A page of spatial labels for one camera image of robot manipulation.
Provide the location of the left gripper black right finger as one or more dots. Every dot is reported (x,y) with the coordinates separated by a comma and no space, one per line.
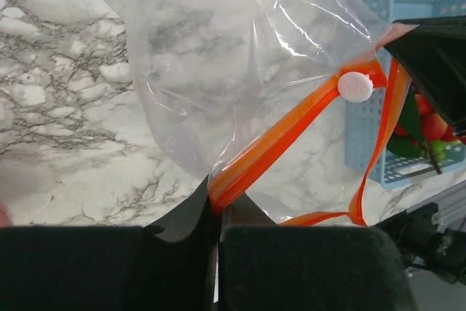
(264,266)

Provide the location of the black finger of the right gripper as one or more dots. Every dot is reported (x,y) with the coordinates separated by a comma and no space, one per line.
(433,53)

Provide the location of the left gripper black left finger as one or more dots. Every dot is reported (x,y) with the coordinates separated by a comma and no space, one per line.
(169,264)

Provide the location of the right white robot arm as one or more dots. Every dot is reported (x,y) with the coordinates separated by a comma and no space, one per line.
(443,253)

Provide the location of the blue plastic basket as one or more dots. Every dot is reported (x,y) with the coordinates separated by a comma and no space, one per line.
(363,119)

